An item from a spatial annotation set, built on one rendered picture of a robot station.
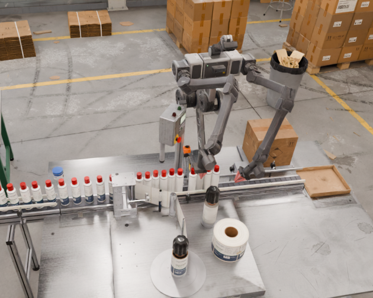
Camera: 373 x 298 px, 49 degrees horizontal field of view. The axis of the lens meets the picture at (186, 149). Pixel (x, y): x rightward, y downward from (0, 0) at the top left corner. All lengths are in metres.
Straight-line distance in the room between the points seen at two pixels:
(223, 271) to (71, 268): 0.85
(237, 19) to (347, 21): 1.47
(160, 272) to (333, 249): 1.08
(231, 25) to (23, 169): 3.40
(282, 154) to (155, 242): 1.15
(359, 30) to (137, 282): 4.94
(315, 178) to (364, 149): 1.97
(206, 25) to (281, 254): 3.88
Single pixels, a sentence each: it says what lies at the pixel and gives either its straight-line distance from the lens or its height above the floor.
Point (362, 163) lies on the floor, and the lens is 4.80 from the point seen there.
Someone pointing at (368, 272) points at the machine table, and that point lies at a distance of 2.70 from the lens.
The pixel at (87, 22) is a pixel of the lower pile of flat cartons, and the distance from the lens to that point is 6.71.
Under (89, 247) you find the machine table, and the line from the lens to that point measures 2.51.
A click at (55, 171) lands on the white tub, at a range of 2.88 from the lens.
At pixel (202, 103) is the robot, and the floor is 1.12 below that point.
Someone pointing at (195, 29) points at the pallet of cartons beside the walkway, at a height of 0.53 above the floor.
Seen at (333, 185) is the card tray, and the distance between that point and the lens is 3.10.
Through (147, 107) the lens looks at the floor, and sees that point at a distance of 5.00.
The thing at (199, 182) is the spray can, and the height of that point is 0.97.
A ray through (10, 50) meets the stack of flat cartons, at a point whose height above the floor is 0.13.
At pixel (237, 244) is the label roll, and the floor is 1.02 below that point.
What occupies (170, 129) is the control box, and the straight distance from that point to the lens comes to 2.34.
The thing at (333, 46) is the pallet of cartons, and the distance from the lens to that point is 6.14.
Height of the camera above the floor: 2.84
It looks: 40 degrees down
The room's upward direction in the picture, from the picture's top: 5 degrees clockwise
